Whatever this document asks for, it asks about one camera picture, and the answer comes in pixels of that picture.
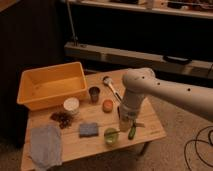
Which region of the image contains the black cable on floor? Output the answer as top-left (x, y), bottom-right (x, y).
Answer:
top-left (183, 124), bottom-right (213, 171)

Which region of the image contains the dark dried fruit pile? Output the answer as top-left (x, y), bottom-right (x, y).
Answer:
top-left (50, 112), bottom-right (73, 129)

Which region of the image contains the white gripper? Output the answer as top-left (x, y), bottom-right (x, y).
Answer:
top-left (118, 105), bottom-right (139, 132)

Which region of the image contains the green plastic cup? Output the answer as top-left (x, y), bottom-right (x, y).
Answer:
top-left (104, 134), bottom-right (119, 145)

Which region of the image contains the orange small bowl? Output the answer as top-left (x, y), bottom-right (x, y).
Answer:
top-left (102, 99), bottom-right (113, 113)

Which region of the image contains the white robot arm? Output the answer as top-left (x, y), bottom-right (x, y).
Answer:
top-left (119, 68), bottom-right (213, 132)

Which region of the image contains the wooden side table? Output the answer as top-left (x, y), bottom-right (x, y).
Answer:
top-left (20, 68), bottom-right (167, 171)

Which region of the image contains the dark metal cup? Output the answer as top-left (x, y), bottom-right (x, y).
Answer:
top-left (89, 87), bottom-right (100, 103)

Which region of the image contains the brown chocolate bar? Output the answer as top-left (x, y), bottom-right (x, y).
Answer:
top-left (117, 106), bottom-right (121, 119)

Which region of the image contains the grey low shelf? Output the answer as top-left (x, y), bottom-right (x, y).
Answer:
top-left (64, 42), bottom-right (213, 80)

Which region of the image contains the grey folded cloth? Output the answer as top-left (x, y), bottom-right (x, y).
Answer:
top-left (30, 125), bottom-right (62, 171)

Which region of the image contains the yellow plastic bin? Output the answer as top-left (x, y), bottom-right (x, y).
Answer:
top-left (17, 62), bottom-right (87, 111)

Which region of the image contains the white handled spoon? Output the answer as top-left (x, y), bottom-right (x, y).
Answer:
top-left (103, 76), bottom-right (121, 101)

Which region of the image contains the green cucumber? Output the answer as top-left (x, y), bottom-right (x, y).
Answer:
top-left (128, 122), bottom-right (136, 140)

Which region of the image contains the blue sponge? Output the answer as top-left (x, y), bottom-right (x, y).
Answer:
top-left (79, 123), bottom-right (99, 137)

